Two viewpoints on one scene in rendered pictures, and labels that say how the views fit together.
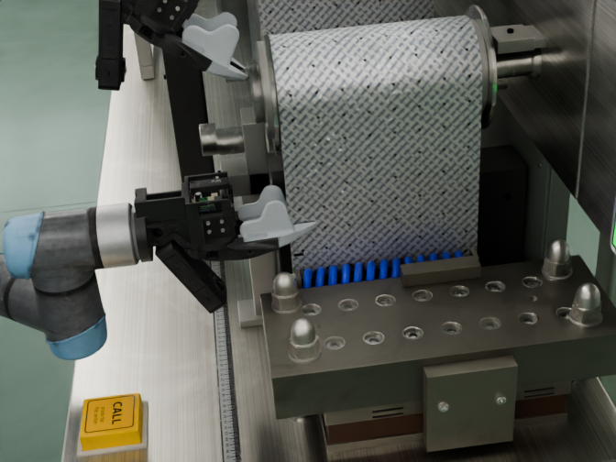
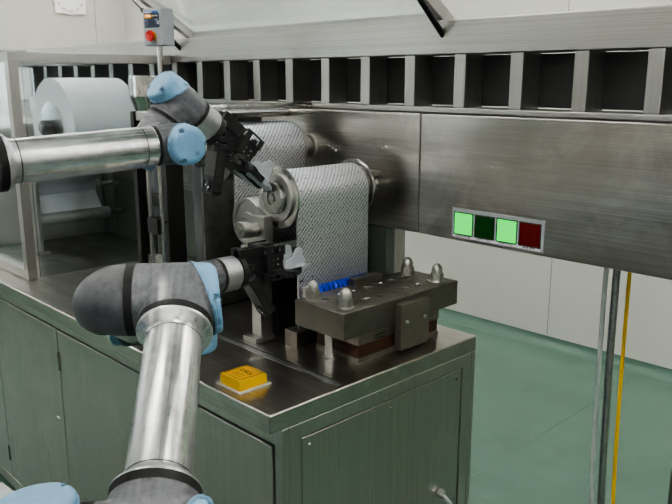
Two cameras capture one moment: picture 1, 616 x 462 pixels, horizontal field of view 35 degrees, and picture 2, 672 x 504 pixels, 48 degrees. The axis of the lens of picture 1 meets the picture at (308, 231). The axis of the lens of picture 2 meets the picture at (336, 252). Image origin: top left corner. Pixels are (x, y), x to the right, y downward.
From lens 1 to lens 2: 1.11 m
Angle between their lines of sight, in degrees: 40
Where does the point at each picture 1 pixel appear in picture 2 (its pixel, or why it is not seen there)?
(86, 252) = (223, 278)
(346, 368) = (369, 307)
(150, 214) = (247, 257)
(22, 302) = not seen: hidden behind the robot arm
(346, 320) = not seen: hidden behind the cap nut
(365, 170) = (328, 231)
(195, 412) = (277, 369)
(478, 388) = (417, 310)
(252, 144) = (267, 228)
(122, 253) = (239, 278)
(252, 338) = (267, 345)
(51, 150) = not seen: outside the picture
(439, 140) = (354, 215)
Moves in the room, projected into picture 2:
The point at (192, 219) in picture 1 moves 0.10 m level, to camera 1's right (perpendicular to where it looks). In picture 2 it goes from (269, 256) to (306, 249)
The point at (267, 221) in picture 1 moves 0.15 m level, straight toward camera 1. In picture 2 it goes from (295, 258) to (339, 270)
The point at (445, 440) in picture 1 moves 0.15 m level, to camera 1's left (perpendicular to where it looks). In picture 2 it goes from (406, 342) to (357, 357)
